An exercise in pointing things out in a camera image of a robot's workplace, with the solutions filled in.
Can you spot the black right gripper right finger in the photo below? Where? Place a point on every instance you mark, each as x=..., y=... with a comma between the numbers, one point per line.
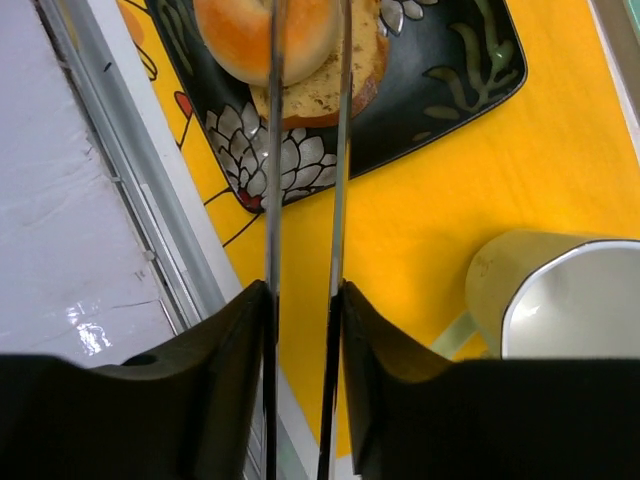
x=415, y=415

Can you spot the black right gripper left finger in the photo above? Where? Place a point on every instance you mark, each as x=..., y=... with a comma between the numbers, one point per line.
x=181, y=410

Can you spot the metal serving tongs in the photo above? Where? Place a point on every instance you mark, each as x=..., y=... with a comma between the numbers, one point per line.
x=327, y=445

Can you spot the brown bread loaf slice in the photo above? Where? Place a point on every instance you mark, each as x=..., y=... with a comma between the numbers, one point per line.
x=315, y=101

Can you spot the small glazed orange donut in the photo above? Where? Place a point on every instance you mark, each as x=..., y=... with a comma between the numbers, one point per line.
x=238, y=36

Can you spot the pale yellow mug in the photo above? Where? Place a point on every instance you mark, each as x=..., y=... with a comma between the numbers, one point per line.
x=536, y=294

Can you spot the yellow cartoon placemat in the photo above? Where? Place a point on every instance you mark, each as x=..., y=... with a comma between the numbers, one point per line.
x=557, y=156

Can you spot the black floral square plate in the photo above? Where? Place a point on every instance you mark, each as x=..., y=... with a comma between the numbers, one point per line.
x=449, y=62

